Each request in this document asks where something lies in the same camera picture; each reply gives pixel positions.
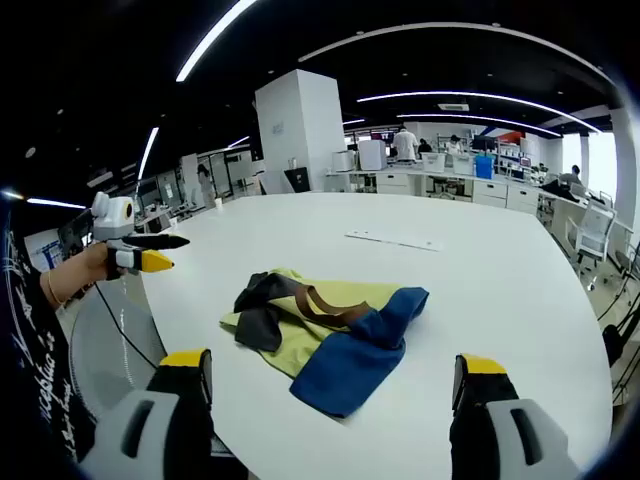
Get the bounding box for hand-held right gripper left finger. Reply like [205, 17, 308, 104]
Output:
[79, 348, 216, 480]

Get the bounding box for gold bracelet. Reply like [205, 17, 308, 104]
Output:
[47, 269, 67, 307]

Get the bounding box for white office chair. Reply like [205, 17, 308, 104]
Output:
[566, 197, 619, 292]

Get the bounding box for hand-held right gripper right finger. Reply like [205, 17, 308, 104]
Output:
[448, 353, 581, 480]

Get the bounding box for ceiling light strip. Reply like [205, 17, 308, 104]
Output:
[175, 0, 259, 83]
[397, 113, 564, 139]
[356, 91, 604, 134]

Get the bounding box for black metal frame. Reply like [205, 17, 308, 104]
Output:
[597, 239, 640, 407]

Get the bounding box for person's left hand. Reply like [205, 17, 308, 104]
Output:
[62, 242, 129, 302]

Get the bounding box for white tall appliance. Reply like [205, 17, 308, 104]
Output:
[358, 139, 389, 172]

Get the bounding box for grey mesh chair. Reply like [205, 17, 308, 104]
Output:
[67, 272, 169, 422]

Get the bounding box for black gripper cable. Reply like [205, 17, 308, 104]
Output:
[93, 281, 160, 370]

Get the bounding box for yellow grey blue garment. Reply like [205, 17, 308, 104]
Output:
[219, 268, 430, 419]

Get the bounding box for white square pillar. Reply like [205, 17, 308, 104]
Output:
[254, 68, 347, 194]

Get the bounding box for row of white cabinets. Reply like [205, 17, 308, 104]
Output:
[374, 171, 542, 216]

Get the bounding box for white small appliance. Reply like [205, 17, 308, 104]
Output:
[332, 149, 357, 174]

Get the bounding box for black waste bin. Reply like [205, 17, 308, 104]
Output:
[283, 167, 312, 193]

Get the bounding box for white template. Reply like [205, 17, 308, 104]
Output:
[344, 229, 445, 253]

